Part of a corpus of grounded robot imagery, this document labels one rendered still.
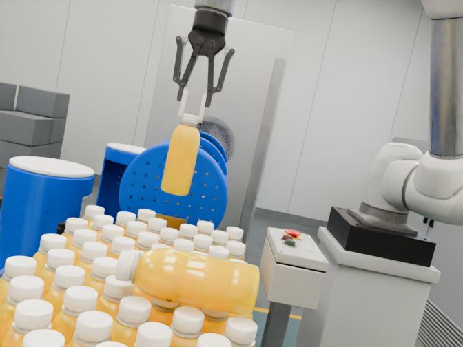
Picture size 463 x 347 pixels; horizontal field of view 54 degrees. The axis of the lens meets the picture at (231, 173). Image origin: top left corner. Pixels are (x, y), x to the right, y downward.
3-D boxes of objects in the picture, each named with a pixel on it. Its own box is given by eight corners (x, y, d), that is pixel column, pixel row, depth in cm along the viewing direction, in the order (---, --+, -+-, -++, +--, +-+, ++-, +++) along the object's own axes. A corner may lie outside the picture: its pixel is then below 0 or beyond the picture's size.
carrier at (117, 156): (84, 282, 278) (76, 303, 250) (109, 142, 267) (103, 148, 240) (131, 288, 284) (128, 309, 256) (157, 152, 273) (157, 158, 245)
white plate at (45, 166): (42, 174, 139) (41, 178, 139) (110, 174, 163) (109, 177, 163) (-8, 154, 154) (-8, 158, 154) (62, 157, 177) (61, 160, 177)
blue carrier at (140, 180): (220, 197, 208) (231, 136, 204) (217, 258, 121) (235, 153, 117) (159, 187, 207) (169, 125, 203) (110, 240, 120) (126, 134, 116)
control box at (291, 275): (300, 275, 107) (310, 233, 106) (317, 311, 87) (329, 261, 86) (258, 266, 107) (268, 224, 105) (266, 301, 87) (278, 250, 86)
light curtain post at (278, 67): (224, 335, 281) (284, 60, 260) (224, 340, 275) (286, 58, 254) (214, 333, 281) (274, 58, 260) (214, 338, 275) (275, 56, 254)
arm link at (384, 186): (381, 201, 163) (397, 142, 160) (425, 217, 148) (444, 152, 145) (350, 198, 154) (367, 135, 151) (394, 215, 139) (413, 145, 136)
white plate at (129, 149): (109, 141, 267) (109, 143, 267) (104, 146, 240) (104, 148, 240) (156, 150, 272) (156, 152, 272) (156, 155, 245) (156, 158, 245)
